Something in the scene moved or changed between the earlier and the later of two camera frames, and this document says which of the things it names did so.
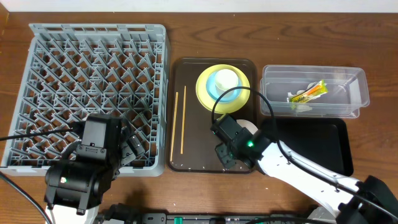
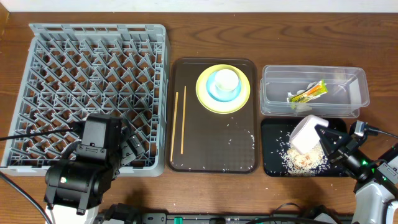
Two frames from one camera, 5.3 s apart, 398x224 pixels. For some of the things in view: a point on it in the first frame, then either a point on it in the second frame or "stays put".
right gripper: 224,152 to 339,147
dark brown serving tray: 191,142 stays put
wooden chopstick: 183,122 stays put
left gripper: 130,144 stays put
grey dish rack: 71,71 stays put
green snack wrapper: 314,90 stays put
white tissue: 301,108 to 313,91
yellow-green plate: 221,107 stays put
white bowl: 247,124 to 304,137
